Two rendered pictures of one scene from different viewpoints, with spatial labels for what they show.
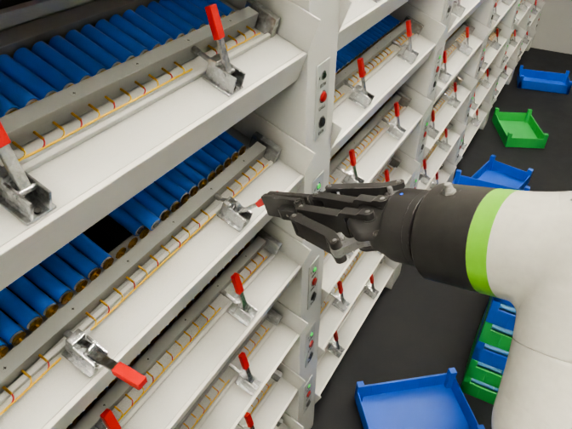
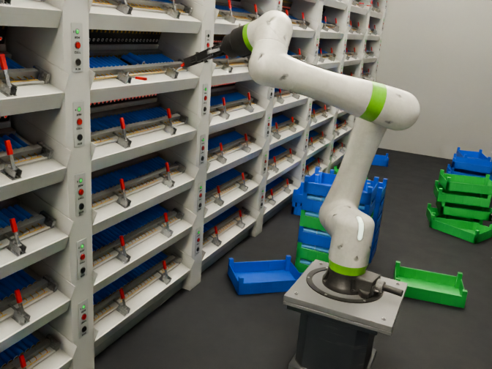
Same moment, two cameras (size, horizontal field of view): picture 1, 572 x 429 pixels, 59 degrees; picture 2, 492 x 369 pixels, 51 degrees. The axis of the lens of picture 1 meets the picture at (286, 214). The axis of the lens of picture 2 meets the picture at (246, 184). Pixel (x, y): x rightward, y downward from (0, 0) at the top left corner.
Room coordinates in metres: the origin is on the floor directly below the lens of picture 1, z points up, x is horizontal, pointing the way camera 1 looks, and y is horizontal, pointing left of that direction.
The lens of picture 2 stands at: (-1.30, 0.01, 1.10)
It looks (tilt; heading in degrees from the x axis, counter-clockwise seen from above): 17 degrees down; 353
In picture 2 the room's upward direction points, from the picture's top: 4 degrees clockwise
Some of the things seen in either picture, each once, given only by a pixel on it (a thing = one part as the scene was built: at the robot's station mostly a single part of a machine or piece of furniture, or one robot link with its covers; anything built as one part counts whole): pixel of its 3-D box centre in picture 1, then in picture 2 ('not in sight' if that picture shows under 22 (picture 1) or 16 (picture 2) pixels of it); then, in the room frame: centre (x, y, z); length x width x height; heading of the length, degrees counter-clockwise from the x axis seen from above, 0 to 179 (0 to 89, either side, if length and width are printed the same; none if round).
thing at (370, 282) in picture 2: not in sight; (361, 281); (0.15, -0.57, 0.33); 0.26 x 0.15 x 0.06; 50
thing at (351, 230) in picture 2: not in sight; (350, 239); (0.20, -0.53, 0.46); 0.16 x 0.13 x 0.19; 2
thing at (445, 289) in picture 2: not in sight; (428, 283); (0.70, -1.11, 0.04); 0.30 x 0.20 x 0.08; 68
